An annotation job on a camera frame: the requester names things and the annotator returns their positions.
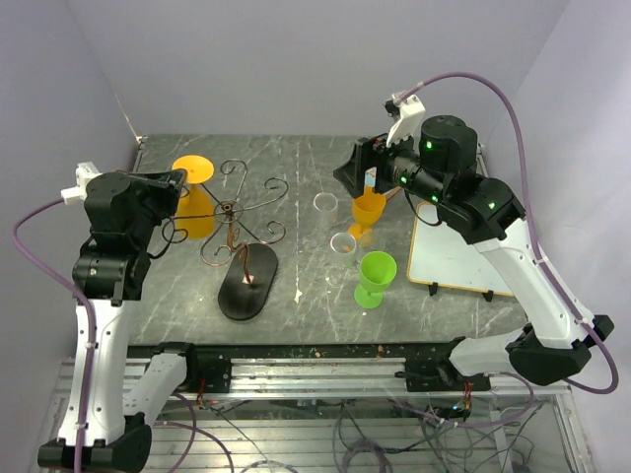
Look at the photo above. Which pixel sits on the green plastic wine glass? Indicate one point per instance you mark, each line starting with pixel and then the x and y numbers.
pixel 377 270

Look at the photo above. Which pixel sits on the clear wine glass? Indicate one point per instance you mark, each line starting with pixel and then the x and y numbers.
pixel 370 241
pixel 341 266
pixel 326 209

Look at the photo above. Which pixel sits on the small whiteboard yellow frame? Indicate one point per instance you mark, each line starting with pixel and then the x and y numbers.
pixel 441 258

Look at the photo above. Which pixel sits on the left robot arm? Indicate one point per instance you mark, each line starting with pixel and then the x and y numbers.
pixel 107 428

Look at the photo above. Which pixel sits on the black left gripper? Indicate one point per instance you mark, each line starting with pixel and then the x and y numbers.
pixel 166 184

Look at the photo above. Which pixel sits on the aluminium rail front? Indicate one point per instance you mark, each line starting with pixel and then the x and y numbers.
pixel 253 378

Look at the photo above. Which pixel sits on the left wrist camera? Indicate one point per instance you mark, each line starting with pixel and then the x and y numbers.
pixel 84 174

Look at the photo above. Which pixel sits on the metal wine glass rack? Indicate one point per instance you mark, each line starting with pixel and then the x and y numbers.
pixel 252 263

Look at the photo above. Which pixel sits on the wooden picture coaster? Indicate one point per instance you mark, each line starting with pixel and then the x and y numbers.
pixel 370 180

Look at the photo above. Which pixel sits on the orange plastic wine glass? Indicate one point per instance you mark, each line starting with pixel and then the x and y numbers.
pixel 366 210

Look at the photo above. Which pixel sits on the clear wine glass front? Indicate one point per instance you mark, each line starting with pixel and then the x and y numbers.
pixel 370 241

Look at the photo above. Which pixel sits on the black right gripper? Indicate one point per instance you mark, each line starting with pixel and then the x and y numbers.
pixel 370 152

